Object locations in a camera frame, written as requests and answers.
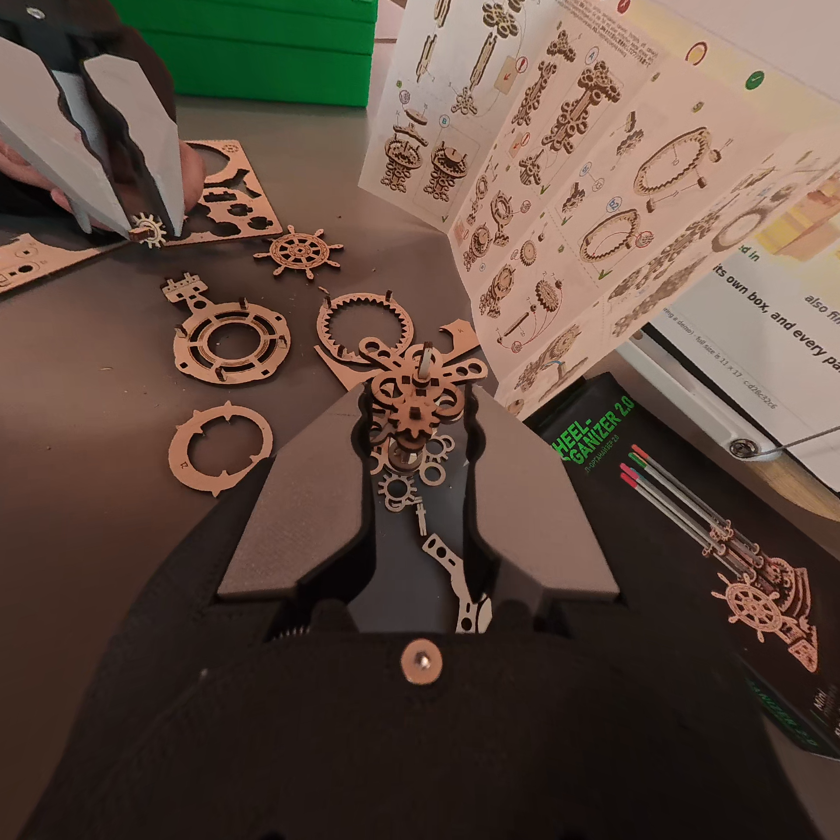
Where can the folded paper instruction sheet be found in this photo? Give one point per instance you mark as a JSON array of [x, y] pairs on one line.
[[590, 164]]

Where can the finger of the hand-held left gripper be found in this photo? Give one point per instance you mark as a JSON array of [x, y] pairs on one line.
[[151, 131], [39, 111]]

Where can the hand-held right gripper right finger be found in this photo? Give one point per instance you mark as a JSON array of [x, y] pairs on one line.
[[538, 525]]

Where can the person's left hand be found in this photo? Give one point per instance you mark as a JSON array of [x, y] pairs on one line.
[[26, 174]]

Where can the curved wooden part with holes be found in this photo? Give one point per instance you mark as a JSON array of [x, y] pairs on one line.
[[453, 571]]

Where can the small wooden gear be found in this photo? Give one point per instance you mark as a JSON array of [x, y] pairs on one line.
[[152, 231]]

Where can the wooden parts sheet with cutouts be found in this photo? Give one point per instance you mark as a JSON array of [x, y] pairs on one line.
[[266, 203]]

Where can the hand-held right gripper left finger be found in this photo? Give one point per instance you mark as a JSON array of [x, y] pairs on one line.
[[308, 518]]

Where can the black product box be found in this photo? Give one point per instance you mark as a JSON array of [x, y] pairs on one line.
[[656, 558]]

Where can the wooden ship wheel part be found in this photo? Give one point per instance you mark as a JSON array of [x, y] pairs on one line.
[[298, 253]]

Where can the wooden strip sheet offcut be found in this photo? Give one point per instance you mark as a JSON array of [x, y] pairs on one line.
[[59, 259]]

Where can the wooden flower-plate assembly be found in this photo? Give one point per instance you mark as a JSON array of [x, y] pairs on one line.
[[420, 387]]

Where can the wooden round frame part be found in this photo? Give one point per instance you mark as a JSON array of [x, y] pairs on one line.
[[191, 298]]

